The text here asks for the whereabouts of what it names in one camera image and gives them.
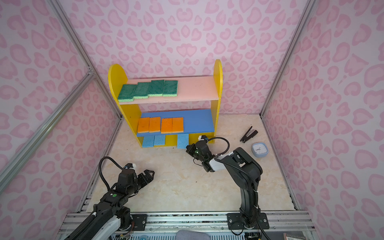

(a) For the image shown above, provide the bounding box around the yellow shelf with coloured boards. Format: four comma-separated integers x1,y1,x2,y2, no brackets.
108,60,224,148

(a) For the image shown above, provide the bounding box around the blue sponge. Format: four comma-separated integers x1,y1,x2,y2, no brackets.
142,136,155,148
177,134,189,149
154,135,166,146

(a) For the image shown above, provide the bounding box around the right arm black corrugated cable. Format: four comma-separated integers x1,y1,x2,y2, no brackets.
206,136,262,193

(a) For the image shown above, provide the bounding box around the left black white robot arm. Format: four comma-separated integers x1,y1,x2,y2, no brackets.
66,168,155,240

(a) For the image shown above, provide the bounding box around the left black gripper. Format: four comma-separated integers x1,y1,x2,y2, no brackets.
127,169,155,197

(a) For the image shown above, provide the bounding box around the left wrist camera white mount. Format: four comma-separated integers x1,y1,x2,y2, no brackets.
124,163,137,171

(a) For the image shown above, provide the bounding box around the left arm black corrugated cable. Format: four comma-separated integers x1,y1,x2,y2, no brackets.
98,156,125,191

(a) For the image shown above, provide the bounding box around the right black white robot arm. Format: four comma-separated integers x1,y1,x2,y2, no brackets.
186,137,270,232

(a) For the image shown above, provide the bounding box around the black clip tool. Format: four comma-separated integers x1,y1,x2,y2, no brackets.
240,126,259,143

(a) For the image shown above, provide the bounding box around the orange sponge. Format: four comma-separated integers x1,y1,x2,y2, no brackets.
137,118,150,134
172,117,184,133
161,118,173,134
149,117,162,133

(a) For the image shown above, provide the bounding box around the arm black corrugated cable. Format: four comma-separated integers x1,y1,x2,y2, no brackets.
98,156,125,191
206,136,262,193

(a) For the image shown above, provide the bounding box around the small blue white clock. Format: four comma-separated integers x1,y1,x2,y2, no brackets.
252,142,269,158

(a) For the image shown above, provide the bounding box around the green sponge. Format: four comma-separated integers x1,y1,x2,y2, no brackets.
163,80,178,97
134,82,151,99
118,84,137,103
148,80,165,97

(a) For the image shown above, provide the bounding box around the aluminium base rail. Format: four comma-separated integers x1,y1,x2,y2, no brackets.
55,209,320,240

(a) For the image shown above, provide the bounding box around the right aluminium frame post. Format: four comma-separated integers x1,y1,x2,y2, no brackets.
260,0,319,119

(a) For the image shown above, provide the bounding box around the left aluminium frame beam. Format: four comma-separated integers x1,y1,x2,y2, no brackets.
1,70,95,193

